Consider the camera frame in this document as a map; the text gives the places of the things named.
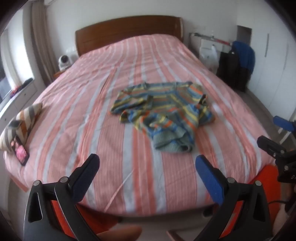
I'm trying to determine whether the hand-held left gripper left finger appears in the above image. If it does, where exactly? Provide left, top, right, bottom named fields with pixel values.
left=23, top=153, right=102, bottom=241

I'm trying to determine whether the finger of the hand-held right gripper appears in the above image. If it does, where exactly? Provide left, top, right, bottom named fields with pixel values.
left=273, top=115, right=296, bottom=133
left=257, top=136, right=289, bottom=161

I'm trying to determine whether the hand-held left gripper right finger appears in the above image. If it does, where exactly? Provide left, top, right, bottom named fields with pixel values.
left=194, top=155, right=272, bottom=241

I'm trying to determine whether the striped knit sweater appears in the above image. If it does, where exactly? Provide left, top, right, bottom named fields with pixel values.
left=110, top=81, right=216, bottom=153

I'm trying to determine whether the person's right forearm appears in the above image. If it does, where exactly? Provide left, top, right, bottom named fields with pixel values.
left=273, top=204, right=292, bottom=235

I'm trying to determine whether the orange cloth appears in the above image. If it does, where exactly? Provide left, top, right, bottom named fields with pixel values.
left=50, top=162, right=289, bottom=239

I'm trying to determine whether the white wardrobe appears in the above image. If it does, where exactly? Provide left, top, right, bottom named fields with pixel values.
left=250, top=23, right=296, bottom=121

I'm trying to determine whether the pink striped bedspread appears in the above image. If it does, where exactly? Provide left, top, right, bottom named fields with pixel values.
left=4, top=34, right=277, bottom=217

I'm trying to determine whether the smartphone with colourful screen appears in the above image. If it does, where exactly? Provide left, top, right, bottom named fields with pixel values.
left=10, top=136, right=30, bottom=167

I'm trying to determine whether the brown rounded object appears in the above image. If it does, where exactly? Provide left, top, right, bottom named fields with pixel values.
left=97, top=226, right=142, bottom=241

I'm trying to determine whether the black bag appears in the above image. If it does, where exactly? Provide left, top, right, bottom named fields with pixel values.
left=216, top=51, right=251, bottom=92

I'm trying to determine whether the blue jacket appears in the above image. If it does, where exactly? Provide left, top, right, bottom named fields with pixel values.
left=231, top=40, right=256, bottom=75

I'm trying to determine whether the striped cushion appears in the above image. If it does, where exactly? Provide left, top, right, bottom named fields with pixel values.
left=0, top=102, right=43, bottom=153

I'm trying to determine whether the white side cabinet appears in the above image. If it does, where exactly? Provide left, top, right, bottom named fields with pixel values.
left=0, top=79, right=38, bottom=130

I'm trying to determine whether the wooden nightstand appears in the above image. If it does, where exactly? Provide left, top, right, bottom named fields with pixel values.
left=54, top=70, right=70, bottom=79

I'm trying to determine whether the white appliance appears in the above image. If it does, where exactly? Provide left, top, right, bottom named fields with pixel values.
left=200, top=39, right=222, bottom=70

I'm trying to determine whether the black item on cabinet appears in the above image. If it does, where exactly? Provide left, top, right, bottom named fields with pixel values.
left=20, top=78, right=34, bottom=90

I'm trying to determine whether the red and white rod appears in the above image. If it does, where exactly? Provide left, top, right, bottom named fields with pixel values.
left=190, top=32, right=233, bottom=47

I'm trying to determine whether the dark screen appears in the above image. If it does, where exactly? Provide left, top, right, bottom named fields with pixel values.
left=0, top=56, right=12, bottom=102

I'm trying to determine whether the beige curtain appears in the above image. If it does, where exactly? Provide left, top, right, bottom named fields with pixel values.
left=23, top=0, right=58, bottom=85

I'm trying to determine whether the wooden headboard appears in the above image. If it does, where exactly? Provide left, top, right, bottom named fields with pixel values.
left=75, top=15, right=184, bottom=57

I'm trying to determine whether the white security camera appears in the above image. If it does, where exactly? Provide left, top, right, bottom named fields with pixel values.
left=58, top=54, right=71, bottom=71

